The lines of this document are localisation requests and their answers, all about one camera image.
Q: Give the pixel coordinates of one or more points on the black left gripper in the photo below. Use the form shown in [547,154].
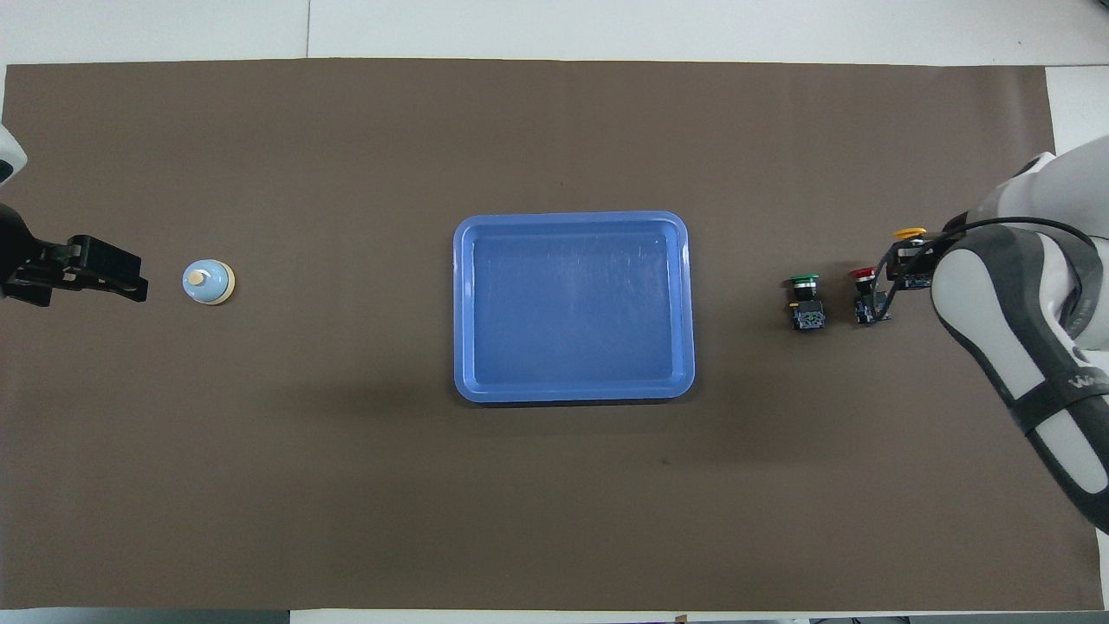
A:
[22,251]

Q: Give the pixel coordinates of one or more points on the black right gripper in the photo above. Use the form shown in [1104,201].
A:
[953,224]

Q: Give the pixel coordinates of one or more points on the yellow push button switch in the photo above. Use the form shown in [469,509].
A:
[910,233]

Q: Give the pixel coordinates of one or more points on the red push button switch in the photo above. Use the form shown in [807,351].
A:
[864,274]

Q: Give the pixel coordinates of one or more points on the green push button switch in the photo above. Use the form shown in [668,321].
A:
[807,316]

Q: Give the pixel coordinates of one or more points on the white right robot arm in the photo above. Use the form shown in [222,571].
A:
[1040,347]

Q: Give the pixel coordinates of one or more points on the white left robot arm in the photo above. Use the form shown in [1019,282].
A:
[9,156]

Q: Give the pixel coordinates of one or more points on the light blue call bell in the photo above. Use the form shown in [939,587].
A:
[208,284]

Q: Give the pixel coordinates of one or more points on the blue plastic tray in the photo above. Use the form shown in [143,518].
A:
[572,303]

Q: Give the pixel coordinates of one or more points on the brown table mat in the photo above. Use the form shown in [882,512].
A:
[346,477]

